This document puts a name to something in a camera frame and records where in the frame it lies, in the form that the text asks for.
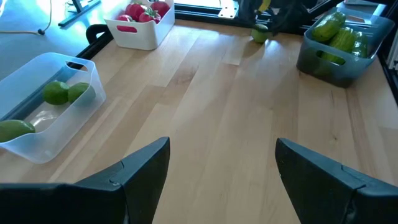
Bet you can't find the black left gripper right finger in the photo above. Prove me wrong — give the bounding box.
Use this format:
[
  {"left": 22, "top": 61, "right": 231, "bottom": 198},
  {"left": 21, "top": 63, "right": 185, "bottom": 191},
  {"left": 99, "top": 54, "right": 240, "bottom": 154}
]
[{"left": 274, "top": 138, "right": 398, "bottom": 224}]

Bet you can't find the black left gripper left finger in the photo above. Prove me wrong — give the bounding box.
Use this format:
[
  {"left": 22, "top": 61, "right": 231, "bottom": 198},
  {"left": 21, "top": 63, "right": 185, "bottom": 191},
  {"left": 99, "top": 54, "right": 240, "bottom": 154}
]
[{"left": 0, "top": 136, "right": 172, "bottom": 224}]

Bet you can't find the green lime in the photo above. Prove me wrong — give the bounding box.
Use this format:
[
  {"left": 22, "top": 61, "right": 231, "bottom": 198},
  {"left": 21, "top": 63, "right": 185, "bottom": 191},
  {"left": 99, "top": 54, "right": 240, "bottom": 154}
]
[
  {"left": 251, "top": 23, "right": 271, "bottom": 44},
  {"left": 67, "top": 82, "right": 96, "bottom": 105},
  {"left": 0, "top": 119, "right": 37, "bottom": 144},
  {"left": 42, "top": 80, "right": 70, "bottom": 106}
]

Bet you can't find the red tomato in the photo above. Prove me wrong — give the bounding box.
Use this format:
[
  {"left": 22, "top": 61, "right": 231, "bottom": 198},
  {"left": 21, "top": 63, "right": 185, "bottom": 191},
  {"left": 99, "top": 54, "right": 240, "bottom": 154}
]
[{"left": 150, "top": 1, "right": 171, "bottom": 19}]

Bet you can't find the clear plastic basket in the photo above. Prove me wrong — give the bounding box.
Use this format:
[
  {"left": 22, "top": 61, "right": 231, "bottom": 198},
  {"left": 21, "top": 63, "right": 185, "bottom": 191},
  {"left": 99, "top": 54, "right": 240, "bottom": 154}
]
[{"left": 0, "top": 52, "right": 107, "bottom": 165}]

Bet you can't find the grey plastic basket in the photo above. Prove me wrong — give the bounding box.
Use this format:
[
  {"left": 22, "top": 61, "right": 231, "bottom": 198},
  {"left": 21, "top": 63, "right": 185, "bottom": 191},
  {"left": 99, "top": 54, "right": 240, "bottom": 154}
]
[{"left": 295, "top": 6, "right": 396, "bottom": 89}]

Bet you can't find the white plastic basket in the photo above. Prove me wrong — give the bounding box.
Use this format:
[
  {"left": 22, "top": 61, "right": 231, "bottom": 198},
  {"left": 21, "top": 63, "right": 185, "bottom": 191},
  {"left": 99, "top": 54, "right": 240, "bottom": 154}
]
[{"left": 103, "top": 0, "right": 176, "bottom": 51}]

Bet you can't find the black floor stand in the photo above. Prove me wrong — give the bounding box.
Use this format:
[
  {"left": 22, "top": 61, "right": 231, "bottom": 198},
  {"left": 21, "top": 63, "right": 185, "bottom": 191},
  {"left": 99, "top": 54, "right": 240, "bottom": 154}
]
[{"left": 58, "top": 0, "right": 102, "bottom": 28}]

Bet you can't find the silver mounting plate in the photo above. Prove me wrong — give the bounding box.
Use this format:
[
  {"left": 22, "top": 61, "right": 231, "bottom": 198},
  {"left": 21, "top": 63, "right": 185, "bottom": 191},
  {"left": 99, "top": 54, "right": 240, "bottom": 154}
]
[{"left": 217, "top": 0, "right": 240, "bottom": 19}]

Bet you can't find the yellow cable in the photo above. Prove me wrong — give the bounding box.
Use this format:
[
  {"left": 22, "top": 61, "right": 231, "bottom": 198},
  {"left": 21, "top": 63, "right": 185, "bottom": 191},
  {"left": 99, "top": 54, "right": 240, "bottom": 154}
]
[{"left": 0, "top": 0, "right": 53, "bottom": 36}]

